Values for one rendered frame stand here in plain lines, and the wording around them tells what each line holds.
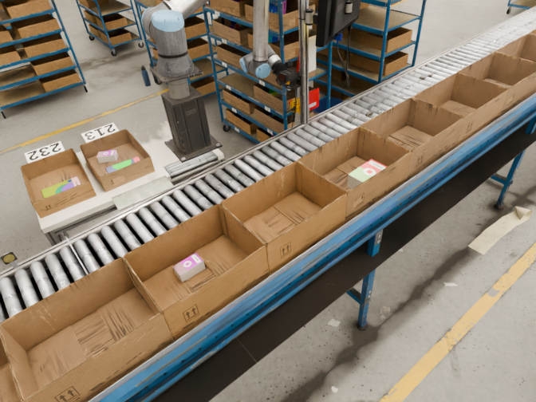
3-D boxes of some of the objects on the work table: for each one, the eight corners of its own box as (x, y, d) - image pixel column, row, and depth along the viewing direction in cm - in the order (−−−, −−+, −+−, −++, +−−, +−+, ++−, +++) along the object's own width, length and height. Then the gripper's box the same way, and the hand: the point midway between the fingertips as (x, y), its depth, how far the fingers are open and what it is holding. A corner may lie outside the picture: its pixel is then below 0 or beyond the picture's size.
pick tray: (131, 142, 245) (126, 128, 238) (155, 171, 220) (151, 156, 214) (84, 159, 234) (78, 145, 227) (105, 192, 209) (99, 177, 203)
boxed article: (100, 158, 233) (98, 151, 230) (118, 155, 234) (116, 149, 231) (99, 163, 229) (96, 157, 226) (116, 161, 230) (114, 155, 227)
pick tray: (79, 161, 233) (72, 147, 226) (97, 195, 208) (90, 180, 201) (28, 180, 222) (19, 166, 216) (40, 218, 197) (30, 203, 191)
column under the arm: (164, 143, 242) (150, 92, 220) (202, 128, 251) (192, 78, 229) (182, 163, 225) (167, 110, 203) (222, 146, 234) (213, 94, 213)
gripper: (279, 68, 251) (299, 94, 247) (268, 73, 247) (288, 99, 243) (283, 59, 244) (304, 84, 240) (272, 64, 240) (293, 89, 236)
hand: (296, 87), depth 239 cm, fingers closed
